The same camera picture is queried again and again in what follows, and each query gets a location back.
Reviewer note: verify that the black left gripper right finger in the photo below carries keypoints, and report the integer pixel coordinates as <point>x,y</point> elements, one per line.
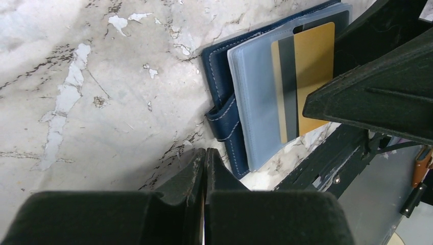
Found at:
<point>233,214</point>

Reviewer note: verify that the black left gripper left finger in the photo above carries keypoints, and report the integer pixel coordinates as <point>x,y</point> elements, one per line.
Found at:
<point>170,214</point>

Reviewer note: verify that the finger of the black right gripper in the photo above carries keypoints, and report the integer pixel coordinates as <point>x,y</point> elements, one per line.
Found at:
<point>390,95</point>
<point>382,28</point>

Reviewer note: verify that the grey black card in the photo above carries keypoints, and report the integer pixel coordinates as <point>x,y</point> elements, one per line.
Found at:
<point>341,20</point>

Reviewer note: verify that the gold card magnetic stripe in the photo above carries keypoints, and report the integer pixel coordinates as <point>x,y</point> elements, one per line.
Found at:
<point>302,63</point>

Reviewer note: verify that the blue leather card holder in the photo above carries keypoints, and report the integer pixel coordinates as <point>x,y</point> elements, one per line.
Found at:
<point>240,76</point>

